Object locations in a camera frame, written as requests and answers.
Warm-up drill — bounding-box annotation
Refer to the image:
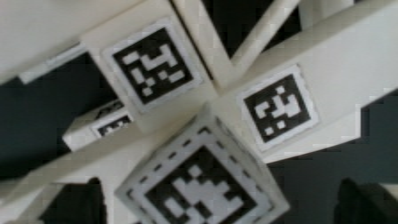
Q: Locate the white chair nut peg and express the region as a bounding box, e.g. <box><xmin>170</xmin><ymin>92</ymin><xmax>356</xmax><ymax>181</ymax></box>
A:
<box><xmin>63</xmin><ymin>99</ymin><xmax>134</xmax><ymax>151</ymax></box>

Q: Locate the white chair leg with tag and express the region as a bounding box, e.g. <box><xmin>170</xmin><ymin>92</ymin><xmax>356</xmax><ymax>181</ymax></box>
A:
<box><xmin>116</xmin><ymin>114</ymin><xmax>290</xmax><ymax>224</ymax></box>

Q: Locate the white chair back frame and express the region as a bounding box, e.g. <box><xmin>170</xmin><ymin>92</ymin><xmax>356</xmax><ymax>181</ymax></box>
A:
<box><xmin>0</xmin><ymin>0</ymin><xmax>398</xmax><ymax>224</ymax></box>

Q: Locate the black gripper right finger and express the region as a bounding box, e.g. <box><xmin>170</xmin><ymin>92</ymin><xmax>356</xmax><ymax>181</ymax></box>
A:
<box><xmin>335</xmin><ymin>178</ymin><xmax>398</xmax><ymax>224</ymax></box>

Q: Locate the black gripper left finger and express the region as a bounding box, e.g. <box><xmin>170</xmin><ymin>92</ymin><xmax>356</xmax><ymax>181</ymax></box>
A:
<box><xmin>40</xmin><ymin>178</ymin><xmax>107</xmax><ymax>224</ymax></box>

